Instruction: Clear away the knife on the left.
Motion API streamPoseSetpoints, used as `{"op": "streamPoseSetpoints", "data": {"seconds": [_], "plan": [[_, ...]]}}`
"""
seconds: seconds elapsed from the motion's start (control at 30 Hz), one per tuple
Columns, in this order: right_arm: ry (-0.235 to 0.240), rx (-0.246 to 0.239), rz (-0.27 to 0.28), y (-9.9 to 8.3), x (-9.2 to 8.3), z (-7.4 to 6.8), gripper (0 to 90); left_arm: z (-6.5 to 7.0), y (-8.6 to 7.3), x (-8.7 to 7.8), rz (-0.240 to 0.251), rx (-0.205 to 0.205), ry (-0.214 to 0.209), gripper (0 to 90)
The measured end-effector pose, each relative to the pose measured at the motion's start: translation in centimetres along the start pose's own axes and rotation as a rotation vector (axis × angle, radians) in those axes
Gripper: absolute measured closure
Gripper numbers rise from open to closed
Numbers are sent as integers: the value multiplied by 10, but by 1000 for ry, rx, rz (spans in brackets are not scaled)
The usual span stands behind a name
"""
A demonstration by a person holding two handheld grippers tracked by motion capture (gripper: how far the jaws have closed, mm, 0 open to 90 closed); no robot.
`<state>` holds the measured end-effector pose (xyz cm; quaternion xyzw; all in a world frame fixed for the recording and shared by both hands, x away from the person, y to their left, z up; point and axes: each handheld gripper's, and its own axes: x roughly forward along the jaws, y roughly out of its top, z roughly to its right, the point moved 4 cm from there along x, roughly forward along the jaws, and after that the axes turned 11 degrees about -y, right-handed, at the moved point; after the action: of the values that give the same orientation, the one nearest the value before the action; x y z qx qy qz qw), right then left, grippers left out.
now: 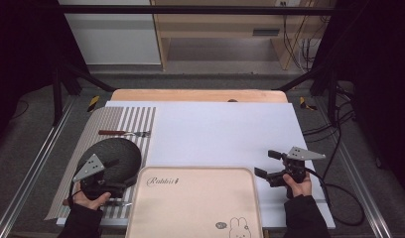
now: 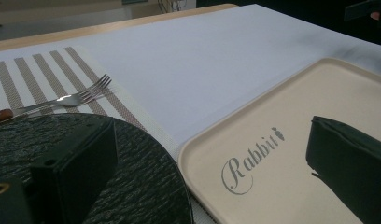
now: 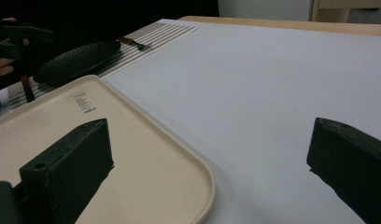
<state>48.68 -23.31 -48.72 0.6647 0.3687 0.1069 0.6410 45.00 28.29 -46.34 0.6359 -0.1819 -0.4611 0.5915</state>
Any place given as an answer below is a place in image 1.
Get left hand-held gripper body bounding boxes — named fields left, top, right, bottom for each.
left=72, top=153, right=127, bottom=199

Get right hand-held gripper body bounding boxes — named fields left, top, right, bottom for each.
left=266, top=146, right=327, bottom=189

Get black round plate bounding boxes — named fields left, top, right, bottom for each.
left=76, top=137, right=143, bottom=186

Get wooden-handled fork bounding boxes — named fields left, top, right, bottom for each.
left=98, top=129, right=152, bottom=138

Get beige tray with rabbit print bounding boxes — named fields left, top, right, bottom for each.
left=125, top=166, right=264, bottom=238

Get person's left hand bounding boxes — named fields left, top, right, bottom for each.
left=71, top=181, right=112, bottom=211

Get person's right hand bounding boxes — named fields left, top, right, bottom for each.
left=282, top=172, right=314, bottom=199

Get grey striped placemat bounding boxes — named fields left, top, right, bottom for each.
left=45, top=106, right=157, bottom=221

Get yellow and black tape strip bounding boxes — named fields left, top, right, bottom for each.
left=298, top=96, right=319, bottom=111
left=86, top=95, right=101, bottom=113

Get white board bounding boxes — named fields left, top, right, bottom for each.
left=56, top=100, right=337, bottom=230

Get black metal stand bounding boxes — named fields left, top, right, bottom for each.
left=273, top=62, right=341, bottom=127
left=51, top=59, right=117, bottom=127

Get black curtain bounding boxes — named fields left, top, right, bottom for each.
left=314, top=0, right=405, bottom=192
left=0, top=0, right=89, bottom=147

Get white cabinet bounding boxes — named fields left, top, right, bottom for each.
left=58, top=0, right=162, bottom=65

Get light wooden desk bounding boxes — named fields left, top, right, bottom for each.
left=150, top=0, right=338, bottom=71

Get black floor cables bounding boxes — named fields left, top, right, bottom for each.
left=302, top=82, right=357, bottom=181

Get aluminium rail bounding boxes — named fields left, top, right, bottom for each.
left=0, top=97, right=76, bottom=238
left=313, top=97, right=394, bottom=238

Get right hand-held gripper cable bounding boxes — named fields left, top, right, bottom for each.
left=304, top=167, right=365, bottom=227

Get thin black floor cable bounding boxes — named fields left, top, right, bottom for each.
left=10, top=98, right=30, bottom=121

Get hanging cables under desk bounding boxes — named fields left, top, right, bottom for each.
left=280, top=0, right=329, bottom=72

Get black horizontal frame bar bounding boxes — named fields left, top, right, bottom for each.
left=35, top=4, right=338, bottom=16

